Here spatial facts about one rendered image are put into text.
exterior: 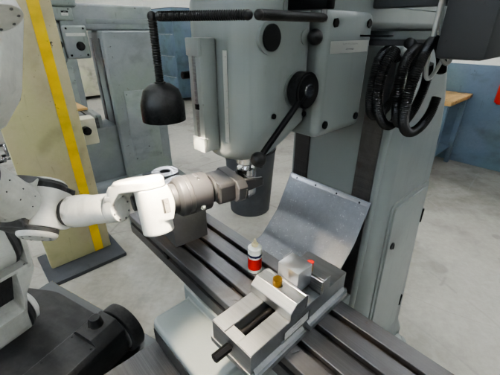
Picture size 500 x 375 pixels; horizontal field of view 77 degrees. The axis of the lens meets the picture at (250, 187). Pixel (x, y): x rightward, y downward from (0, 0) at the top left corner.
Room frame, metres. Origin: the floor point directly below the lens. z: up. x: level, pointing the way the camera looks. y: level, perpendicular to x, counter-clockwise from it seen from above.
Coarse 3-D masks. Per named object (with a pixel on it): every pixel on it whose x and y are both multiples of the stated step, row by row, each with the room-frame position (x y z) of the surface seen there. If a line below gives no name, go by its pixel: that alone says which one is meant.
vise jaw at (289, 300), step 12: (264, 276) 0.56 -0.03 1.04; (252, 288) 0.55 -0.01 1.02; (264, 288) 0.54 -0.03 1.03; (276, 288) 0.53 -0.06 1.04; (288, 288) 0.53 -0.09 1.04; (264, 300) 0.52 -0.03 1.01; (276, 300) 0.50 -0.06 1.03; (288, 300) 0.49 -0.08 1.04; (300, 300) 0.49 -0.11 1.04; (288, 312) 0.47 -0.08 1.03; (300, 312) 0.49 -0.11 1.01
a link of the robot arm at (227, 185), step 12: (228, 168) 0.70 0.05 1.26; (192, 180) 0.60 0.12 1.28; (204, 180) 0.61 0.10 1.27; (216, 180) 0.63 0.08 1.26; (228, 180) 0.63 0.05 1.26; (240, 180) 0.63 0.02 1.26; (204, 192) 0.59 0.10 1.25; (216, 192) 0.61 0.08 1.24; (228, 192) 0.62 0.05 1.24; (240, 192) 0.62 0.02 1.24; (204, 204) 0.59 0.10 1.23
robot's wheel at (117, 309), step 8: (112, 304) 0.90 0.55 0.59; (112, 312) 0.85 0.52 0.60; (120, 312) 0.85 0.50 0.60; (128, 312) 0.86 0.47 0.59; (120, 320) 0.82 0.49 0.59; (128, 320) 0.83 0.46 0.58; (136, 320) 0.84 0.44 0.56; (128, 328) 0.81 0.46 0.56; (136, 328) 0.82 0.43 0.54; (128, 336) 0.83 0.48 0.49; (136, 336) 0.81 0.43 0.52; (128, 344) 0.83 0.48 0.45; (136, 344) 0.80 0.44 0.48
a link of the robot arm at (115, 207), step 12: (120, 180) 0.60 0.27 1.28; (132, 180) 0.57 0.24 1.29; (144, 180) 0.56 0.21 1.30; (156, 180) 0.56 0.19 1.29; (108, 192) 0.56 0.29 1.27; (120, 192) 0.56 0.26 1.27; (132, 192) 0.62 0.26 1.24; (108, 204) 0.56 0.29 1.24; (120, 204) 0.58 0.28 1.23; (108, 216) 0.55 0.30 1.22; (120, 216) 0.57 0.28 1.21
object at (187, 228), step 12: (156, 168) 1.00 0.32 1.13; (168, 168) 1.00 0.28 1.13; (168, 180) 0.90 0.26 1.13; (180, 216) 0.83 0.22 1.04; (192, 216) 0.85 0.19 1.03; (204, 216) 0.88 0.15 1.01; (180, 228) 0.83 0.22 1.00; (192, 228) 0.85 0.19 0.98; (204, 228) 0.88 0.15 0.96; (180, 240) 0.82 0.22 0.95; (192, 240) 0.85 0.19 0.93
